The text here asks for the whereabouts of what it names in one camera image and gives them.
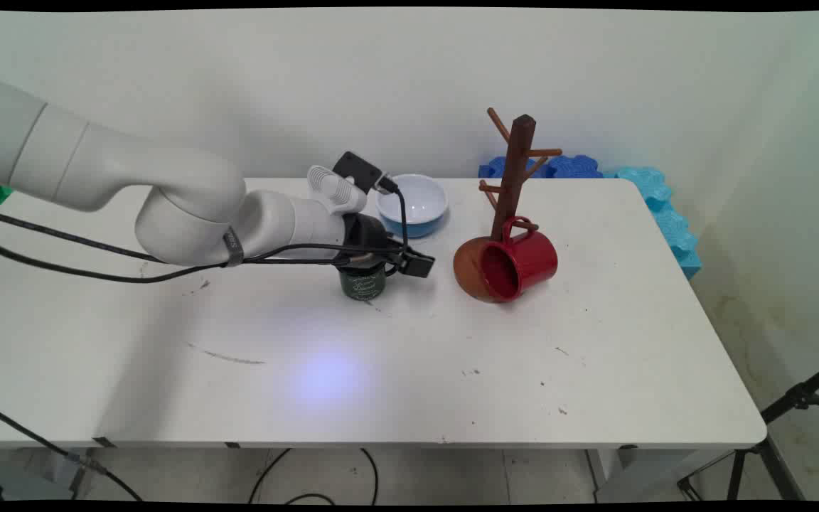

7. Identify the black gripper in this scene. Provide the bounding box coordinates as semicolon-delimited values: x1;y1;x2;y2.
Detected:
342;213;437;279

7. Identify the red enamel mug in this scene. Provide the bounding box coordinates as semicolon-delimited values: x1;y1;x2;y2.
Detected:
479;216;559;304

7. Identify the dark green mug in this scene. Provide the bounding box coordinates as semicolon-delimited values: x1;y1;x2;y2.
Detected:
340;263;387;302

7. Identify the blue bowl white inside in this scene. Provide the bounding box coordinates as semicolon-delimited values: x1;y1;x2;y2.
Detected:
375;174;449;239

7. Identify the brown wooden mug tree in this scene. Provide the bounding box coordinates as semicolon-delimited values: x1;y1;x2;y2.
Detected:
453;107;564;304

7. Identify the dark blue foam mat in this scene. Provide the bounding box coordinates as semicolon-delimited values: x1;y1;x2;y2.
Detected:
478;154;604;179

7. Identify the light blue foam mat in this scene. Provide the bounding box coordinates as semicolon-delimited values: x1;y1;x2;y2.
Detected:
601;166;702;280

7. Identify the white table leg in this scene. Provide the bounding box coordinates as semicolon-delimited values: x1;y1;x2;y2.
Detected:
586;447;737;503
43;448;94;500

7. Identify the black tripod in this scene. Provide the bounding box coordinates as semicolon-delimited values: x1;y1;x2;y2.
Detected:
677;355;819;503

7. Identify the grey velcro wrist strap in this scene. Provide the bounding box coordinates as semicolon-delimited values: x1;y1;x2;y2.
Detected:
223;225;245;268

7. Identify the black floor cable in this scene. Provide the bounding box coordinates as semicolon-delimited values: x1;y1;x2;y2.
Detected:
247;447;380;506

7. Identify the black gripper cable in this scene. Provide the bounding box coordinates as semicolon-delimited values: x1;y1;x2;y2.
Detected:
0;235;410;285

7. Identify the black camera cable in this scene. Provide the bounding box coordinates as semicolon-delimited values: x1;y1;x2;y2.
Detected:
0;181;412;265

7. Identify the black hanging cable with connector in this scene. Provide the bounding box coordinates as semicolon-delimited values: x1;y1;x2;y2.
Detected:
0;399;145;503

